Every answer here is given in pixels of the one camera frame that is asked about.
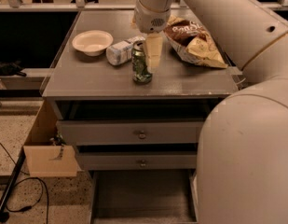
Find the grey top drawer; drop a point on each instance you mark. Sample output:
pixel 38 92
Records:
pixel 91 133

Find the brown yellow chip bag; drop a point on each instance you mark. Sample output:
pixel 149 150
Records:
pixel 193 43

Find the green soda can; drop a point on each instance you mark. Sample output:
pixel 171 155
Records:
pixel 140 72

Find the grey drawer cabinet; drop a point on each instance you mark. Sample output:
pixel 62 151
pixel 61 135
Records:
pixel 84 88

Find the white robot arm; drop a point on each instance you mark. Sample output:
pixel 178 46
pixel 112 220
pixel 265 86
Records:
pixel 242 163

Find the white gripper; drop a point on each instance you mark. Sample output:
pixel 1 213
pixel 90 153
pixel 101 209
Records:
pixel 148 20

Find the clear plastic water bottle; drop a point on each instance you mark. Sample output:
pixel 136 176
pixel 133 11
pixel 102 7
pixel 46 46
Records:
pixel 120 52

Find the cardboard box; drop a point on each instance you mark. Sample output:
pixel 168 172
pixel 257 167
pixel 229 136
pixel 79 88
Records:
pixel 44 157

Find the white paper bowl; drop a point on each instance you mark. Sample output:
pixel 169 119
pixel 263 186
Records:
pixel 93 42

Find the black object on ledge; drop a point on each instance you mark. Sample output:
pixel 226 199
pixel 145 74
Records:
pixel 11 69

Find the grey middle drawer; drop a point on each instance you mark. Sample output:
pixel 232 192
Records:
pixel 137 160

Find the grey open bottom drawer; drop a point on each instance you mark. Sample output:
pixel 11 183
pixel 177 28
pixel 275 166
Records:
pixel 142 197

